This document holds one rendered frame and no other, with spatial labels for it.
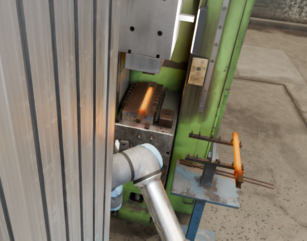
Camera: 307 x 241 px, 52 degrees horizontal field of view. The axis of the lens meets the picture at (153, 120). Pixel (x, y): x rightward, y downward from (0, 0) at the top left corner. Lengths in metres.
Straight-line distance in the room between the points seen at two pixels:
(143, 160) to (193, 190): 0.78
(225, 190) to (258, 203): 1.07
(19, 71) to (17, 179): 0.13
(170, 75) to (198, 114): 0.42
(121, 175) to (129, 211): 1.37
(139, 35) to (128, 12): 0.13
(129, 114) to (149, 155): 0.82
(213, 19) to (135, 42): 0.44
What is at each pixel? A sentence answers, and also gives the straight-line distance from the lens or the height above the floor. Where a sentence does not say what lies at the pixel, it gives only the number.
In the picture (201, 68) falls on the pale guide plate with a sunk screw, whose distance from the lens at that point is 1.90.
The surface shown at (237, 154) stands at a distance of 1.80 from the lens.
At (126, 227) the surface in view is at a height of 0.00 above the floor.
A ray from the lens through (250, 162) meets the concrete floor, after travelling 3.40.
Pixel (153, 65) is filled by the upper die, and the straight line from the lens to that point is 1.79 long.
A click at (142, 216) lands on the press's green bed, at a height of 0.10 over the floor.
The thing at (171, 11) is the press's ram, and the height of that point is 1.62.
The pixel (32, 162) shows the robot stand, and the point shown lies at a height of 1.80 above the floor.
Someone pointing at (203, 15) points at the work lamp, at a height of 1.61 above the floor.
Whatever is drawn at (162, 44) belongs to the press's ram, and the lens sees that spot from 1.74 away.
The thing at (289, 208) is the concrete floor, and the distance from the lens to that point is 3.11.
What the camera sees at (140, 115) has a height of 1.01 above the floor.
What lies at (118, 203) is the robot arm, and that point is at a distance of 1.55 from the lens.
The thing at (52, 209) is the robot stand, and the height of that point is 1.69.
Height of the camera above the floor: 2.05
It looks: 34 degrees down
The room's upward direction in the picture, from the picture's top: 8 degrees clockwise
